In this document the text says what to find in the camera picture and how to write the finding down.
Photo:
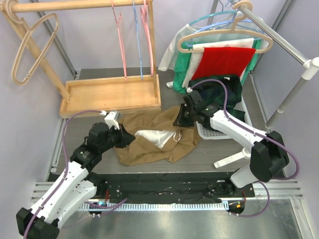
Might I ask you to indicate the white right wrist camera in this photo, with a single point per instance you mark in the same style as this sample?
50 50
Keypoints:
189 90

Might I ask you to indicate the blue hanger on rail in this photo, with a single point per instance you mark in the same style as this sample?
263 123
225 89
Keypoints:
225 21

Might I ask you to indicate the metal clothes rail stand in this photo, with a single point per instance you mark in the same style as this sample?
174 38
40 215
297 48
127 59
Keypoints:
277 76

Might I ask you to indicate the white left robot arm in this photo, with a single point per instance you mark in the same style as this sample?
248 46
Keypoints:
75 186

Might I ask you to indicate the white plastic basket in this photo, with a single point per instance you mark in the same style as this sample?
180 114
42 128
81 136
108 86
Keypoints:
208 134

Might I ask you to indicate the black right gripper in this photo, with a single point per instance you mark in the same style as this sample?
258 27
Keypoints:
180 121

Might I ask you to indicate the beige wooden hanger on rack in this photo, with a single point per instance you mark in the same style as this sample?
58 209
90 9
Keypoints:
28 42

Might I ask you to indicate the light blue wire hanger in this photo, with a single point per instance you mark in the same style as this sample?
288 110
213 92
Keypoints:
138 40

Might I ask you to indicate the dark green plaid garment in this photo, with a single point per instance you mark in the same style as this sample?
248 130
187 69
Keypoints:
213 92

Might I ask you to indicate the teal hanger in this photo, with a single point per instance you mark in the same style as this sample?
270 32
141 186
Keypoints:
212 15

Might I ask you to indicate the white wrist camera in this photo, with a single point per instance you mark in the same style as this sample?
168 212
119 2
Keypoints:
110 119
189 90

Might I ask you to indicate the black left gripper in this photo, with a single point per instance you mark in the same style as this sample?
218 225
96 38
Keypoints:
125 139

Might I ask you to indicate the red cloth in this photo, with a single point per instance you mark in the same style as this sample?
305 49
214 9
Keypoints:
219 61

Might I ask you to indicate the pink hanger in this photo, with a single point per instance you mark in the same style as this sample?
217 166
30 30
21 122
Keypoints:
144 19
121 42

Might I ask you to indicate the pink hanger left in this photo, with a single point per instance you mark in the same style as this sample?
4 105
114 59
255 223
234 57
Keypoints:
121 42

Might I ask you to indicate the tan skirt with white lining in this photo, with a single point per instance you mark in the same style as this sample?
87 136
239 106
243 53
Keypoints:
156 138

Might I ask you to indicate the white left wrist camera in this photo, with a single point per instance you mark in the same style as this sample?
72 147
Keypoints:
110 119

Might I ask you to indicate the wooden hanger rack with tray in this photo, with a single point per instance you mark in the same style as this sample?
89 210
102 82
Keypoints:
109 94

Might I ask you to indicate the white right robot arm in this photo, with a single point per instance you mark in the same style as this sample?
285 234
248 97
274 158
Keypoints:
268 156

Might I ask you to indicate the beige wooden hanger with clothes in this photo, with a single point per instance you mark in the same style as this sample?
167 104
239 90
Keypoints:
230 30

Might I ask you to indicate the pink hanger right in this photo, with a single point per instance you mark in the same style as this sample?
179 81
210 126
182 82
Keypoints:
144 19

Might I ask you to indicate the white slotted cable duct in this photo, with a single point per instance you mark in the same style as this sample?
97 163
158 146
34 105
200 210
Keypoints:
173 207

